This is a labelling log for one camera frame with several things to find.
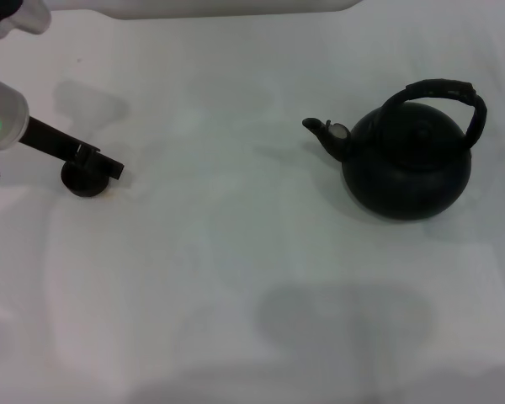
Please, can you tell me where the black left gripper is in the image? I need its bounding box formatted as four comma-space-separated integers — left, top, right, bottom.
19, 115, 126, 182

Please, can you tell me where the dark brown teacup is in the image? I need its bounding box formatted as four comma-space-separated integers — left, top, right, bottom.
61, 161, 113, 199

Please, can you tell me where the black round teapot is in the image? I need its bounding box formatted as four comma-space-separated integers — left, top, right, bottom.
301, 77, 487, 222

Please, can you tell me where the white rounded background panel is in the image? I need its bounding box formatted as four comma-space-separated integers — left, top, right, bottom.
50, 0, 363, 21

